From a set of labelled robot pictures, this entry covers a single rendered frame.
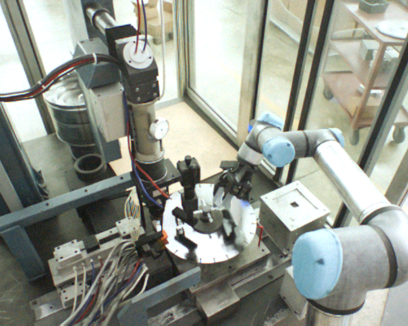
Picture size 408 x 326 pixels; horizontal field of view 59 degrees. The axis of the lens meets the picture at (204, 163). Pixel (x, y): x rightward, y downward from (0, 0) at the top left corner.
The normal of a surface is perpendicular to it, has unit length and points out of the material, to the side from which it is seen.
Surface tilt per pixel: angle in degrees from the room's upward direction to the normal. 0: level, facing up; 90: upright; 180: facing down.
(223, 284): 0
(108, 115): 90
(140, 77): 90
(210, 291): 0
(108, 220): 0
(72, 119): 90
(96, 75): 90
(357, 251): 16
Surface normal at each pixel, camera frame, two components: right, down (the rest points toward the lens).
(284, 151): 0.14, 0.47
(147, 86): 0.48, 0.59
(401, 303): 0.00, -0.74
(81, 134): 0.09, 0.67
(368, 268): 0.11, 0.00
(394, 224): 0.00, -0.91
